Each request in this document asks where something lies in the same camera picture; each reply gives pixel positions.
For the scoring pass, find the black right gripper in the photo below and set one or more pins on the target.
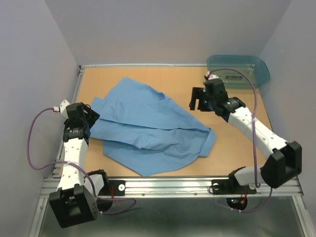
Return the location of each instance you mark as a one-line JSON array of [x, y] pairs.
[[197, 93]]

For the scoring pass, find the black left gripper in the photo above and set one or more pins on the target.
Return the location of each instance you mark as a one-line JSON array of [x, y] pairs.
[[92, 116]]

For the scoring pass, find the light blue shirt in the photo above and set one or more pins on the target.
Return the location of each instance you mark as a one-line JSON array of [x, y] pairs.
[[146, 131]]

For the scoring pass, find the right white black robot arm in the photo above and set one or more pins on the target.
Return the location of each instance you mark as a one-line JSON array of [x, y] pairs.
[[283, 158]]

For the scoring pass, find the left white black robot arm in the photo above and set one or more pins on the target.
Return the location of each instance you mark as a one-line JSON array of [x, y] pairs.
[[75, 200]]

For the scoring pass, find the teal plastic bin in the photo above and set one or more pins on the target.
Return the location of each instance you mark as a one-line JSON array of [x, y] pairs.
[[232, 69]]

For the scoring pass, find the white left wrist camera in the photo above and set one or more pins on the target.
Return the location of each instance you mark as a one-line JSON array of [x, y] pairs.
[[61, 109]]

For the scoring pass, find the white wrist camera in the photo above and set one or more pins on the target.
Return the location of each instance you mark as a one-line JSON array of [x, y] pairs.
[[210, 76], [61, 109]]

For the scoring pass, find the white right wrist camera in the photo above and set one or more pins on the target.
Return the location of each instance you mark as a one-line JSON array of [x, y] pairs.
[[210, 76]]

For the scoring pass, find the aluminium left side rail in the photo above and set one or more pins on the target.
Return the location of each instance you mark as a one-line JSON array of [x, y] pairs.
[[71, 111]]

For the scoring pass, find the aluminium rail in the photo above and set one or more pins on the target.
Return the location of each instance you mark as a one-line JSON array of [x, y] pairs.
[[71, 111], [181, 187]]

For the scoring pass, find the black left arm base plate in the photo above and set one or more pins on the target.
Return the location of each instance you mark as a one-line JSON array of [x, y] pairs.
[[113, 188]]

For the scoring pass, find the aluminium front rail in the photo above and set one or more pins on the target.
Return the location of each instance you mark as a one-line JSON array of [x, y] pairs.
[[181, 187]]

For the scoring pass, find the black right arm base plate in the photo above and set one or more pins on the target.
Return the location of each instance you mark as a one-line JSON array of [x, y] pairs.
[[228, 187]]

